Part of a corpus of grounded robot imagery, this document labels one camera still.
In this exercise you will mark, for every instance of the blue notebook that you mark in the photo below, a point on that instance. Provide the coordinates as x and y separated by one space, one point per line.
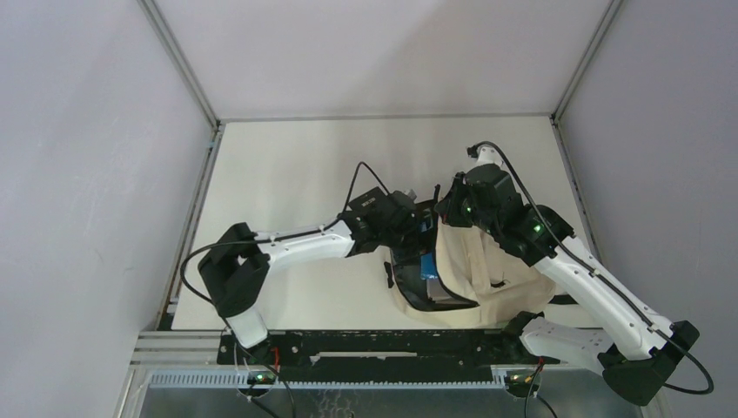
428 231

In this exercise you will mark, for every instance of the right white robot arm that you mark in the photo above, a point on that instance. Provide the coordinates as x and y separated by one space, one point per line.
637 349

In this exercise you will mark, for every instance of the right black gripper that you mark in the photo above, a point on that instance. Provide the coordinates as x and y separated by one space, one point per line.
447 207

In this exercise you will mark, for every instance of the beige canvas student bag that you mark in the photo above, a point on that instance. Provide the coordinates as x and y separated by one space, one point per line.
492 285

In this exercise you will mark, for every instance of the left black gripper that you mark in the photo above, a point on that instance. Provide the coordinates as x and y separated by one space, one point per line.
403 256

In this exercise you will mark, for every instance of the black mounting rail base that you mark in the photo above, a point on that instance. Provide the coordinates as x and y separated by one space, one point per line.
381 357

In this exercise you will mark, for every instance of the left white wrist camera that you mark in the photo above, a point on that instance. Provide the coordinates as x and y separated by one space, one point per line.
411 194

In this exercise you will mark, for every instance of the grey and white book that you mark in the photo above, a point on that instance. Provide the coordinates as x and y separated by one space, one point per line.
437 294

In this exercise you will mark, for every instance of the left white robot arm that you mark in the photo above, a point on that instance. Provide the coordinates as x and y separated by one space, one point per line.
337 260

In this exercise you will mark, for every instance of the black booklet with gold emblem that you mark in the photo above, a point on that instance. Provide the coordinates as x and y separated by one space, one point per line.
371 201

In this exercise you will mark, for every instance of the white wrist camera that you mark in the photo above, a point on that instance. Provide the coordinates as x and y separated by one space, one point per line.
411 194
484 155

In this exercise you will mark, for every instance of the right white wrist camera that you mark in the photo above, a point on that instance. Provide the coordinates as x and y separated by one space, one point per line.
484 155

